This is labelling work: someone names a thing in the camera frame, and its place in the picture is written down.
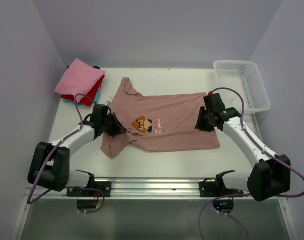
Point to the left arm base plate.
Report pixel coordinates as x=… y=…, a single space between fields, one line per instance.
x=97 y=189

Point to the teal t shirt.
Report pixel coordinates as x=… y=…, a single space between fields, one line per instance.
x=69 y=99

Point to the aluminium mounting rail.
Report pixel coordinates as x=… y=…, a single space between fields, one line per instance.
x=154 y=188

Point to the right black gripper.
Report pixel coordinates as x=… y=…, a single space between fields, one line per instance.
x=200 y=125

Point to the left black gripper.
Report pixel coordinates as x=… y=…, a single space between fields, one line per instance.
x=118 y=128

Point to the white plastic basket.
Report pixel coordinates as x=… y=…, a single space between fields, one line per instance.
x=244 y=77

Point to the dusty pink printed t shirt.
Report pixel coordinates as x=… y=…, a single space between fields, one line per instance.
x=163 y=123

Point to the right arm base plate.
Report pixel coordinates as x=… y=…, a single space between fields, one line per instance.
x=208 y=188

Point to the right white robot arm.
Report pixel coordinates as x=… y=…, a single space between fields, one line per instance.
x=270 y=174

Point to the red t shirt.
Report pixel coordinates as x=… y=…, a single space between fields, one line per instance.
x=92 y=95

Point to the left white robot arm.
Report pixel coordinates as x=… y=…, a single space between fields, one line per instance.
x=50 y=166

